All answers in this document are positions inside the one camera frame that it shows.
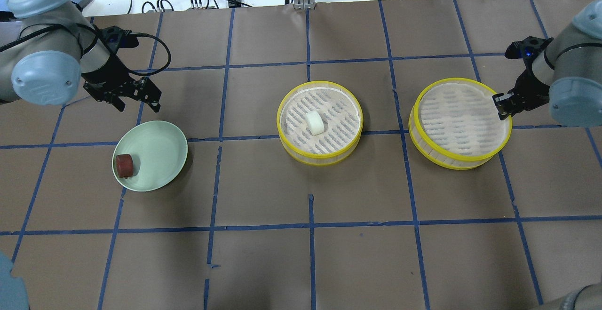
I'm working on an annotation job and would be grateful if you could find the red-brown bun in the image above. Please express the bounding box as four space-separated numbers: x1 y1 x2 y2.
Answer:
115 154 134 178

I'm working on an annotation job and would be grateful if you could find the yellow steamer basket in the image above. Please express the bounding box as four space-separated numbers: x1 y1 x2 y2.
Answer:
408 77 513 170
277 80 364 167

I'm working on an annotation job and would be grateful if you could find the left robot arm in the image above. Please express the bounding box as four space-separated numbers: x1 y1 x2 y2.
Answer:
1 0 162 112

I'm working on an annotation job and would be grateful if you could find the white steamed bun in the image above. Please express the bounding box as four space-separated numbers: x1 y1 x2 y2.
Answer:
304 111 325 136

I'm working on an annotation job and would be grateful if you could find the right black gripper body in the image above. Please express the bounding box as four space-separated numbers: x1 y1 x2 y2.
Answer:
492 58 551 113

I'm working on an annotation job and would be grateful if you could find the light green plate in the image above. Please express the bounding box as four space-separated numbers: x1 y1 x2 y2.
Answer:
111 120 189 192

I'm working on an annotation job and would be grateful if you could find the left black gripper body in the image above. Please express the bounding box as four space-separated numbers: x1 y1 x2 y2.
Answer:
82 55 162 105

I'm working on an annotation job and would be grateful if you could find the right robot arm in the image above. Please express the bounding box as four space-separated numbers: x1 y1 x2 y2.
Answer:
492 0 602 128

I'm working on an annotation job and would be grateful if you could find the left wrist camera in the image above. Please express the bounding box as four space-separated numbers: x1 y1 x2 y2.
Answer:
100 26 139 53

